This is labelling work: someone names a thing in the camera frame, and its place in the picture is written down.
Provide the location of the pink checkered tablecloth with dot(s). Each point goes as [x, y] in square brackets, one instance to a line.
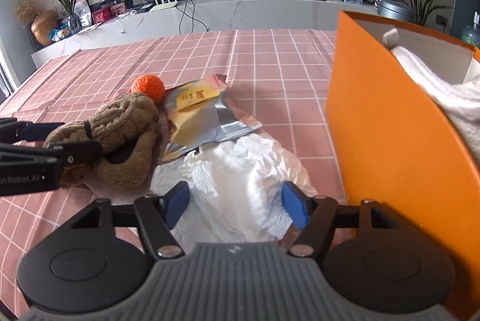
[279, 76]

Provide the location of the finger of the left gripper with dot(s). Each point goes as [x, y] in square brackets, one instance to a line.
[68, 154]
[12, 130]

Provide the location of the grey metal trash bin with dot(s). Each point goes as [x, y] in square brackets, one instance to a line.
[396, 10]

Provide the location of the beige drawstring cloth bag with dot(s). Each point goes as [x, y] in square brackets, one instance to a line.
[460, 102]

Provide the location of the gold round vase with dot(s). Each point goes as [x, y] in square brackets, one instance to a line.
[43, 24]

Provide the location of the brown plush toy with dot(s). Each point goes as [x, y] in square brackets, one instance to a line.
[126, 130]

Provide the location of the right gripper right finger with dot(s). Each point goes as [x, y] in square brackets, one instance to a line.
[314, 218]

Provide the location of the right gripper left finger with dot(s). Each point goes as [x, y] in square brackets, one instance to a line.
[157, 216]

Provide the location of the orange crochet ball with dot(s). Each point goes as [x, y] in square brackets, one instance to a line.
[150, 85]

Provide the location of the white marble TV console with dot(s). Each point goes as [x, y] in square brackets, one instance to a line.
[204, 16]

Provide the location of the silver yellow wipes pack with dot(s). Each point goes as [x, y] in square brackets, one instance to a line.
[202, 112]

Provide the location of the orange cardboard box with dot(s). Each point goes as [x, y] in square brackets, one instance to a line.
[395, 145]

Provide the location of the white cloth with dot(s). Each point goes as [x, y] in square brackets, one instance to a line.
[235, 190]

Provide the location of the blue water jug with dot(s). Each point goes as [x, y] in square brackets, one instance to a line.
[471, 34]

